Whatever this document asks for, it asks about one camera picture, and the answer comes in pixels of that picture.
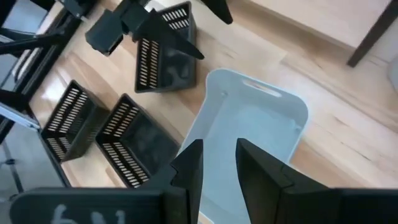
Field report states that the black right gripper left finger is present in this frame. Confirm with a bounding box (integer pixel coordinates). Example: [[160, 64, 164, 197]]
[[141, 139, 205, 224]]

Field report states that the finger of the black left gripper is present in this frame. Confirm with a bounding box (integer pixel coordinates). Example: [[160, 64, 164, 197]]
[[132, 8, 205, 60], [200, 0, 234, 26]]

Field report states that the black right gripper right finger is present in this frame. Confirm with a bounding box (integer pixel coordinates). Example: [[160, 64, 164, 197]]
[[234, 138, 341, 224]]

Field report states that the black slotted plastic basket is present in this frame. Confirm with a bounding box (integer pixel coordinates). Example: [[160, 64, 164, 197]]
[[95, 93, 182, 189], [39, 79, 111, 164], [133, 1, 198, 94]]

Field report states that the grey plastic storage bin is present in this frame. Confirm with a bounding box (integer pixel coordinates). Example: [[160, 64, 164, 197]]
[[179, 68, 310, 224]]

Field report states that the black aluminium frame rail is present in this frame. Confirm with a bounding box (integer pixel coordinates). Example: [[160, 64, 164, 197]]
[[0, 0, 94, 97]]

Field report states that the wooden shelf with black frame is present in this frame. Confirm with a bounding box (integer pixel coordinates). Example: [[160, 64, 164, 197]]
[[248, 0, 398, 68]]

